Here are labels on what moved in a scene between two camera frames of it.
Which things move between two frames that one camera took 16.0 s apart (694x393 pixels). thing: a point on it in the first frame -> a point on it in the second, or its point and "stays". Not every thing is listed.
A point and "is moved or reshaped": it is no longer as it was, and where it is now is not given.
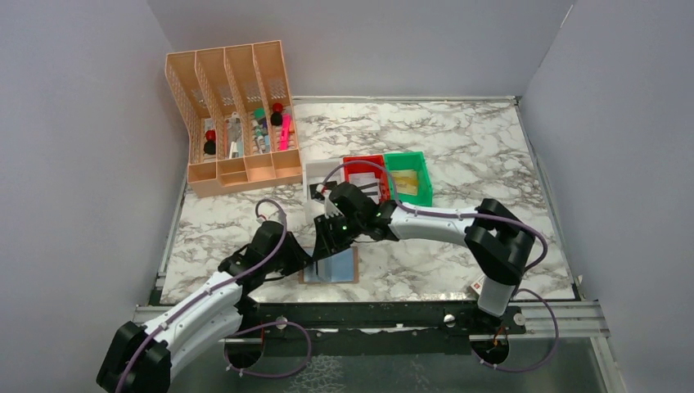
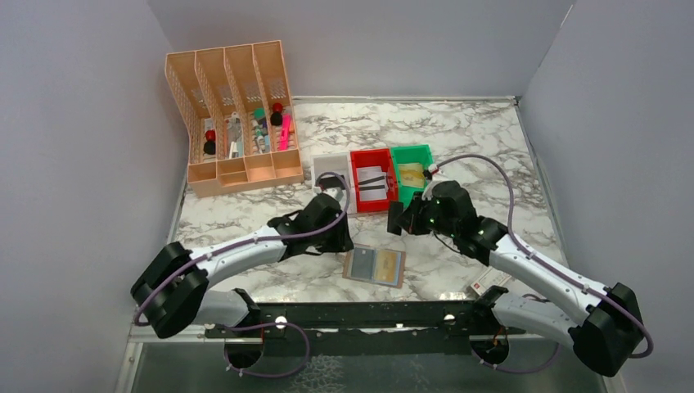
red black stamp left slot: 209,146 stays
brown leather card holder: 341,267 -> 376,264
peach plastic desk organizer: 234,105 stays
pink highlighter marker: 285,132 stays
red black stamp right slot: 277,116 stays
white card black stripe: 369,186 is moved or reshaped
